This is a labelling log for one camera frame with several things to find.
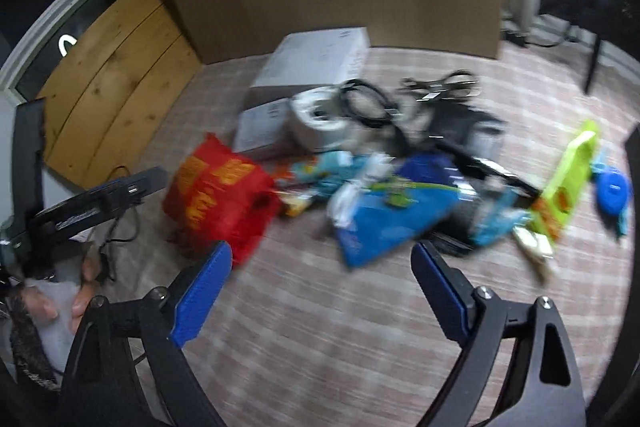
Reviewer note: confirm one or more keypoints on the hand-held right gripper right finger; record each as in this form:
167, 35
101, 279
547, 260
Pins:
440, 294

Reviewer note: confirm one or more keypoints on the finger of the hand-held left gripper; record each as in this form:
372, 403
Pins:
125, 192

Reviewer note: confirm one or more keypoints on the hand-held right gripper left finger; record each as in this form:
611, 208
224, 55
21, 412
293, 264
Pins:
202, 292

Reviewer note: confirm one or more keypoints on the red snack bag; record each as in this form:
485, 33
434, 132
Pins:
215, 192

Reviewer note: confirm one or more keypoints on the lime green packet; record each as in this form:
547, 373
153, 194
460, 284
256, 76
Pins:
575, 167

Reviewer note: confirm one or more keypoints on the white tape roll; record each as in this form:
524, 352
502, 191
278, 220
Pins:
320, 127

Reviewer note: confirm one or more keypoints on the person's left hand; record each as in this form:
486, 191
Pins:
87, 279

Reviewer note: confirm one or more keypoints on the blue plastic bag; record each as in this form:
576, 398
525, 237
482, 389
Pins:
385, 219

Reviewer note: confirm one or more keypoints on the pale yellow packet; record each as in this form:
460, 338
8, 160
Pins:
535, 252

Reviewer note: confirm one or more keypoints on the yellow snack packet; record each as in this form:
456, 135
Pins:
295, 206

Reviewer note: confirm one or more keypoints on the pink plaid blanket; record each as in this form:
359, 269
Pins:
320, 347

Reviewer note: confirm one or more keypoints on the clear plastic wrapper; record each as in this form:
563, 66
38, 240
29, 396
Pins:
350, 199

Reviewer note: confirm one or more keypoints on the black flat box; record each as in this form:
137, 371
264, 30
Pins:
495, 174

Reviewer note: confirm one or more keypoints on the dark pouch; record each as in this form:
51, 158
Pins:
465, 124

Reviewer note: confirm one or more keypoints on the blue round case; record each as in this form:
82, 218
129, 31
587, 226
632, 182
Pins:
612, 191

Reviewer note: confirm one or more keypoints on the large white cardboard box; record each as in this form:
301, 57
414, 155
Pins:
310, 57

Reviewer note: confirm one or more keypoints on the black power brick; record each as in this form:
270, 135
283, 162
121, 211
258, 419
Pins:
515, 38

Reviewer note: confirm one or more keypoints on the black light stand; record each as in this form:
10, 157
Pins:
593, 67

